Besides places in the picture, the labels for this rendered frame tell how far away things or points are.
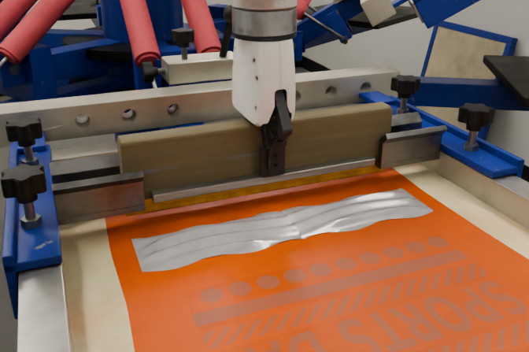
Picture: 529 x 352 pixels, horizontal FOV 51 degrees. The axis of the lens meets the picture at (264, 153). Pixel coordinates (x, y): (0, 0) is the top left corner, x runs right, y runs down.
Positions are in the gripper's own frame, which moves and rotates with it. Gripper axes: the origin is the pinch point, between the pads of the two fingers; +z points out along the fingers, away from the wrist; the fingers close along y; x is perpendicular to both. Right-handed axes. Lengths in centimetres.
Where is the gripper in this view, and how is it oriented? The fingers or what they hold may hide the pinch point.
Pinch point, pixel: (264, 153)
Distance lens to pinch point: 71.1
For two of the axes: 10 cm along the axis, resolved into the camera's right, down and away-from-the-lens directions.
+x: 9.3, -1.4, 3.4
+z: 0.0, 9.2, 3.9
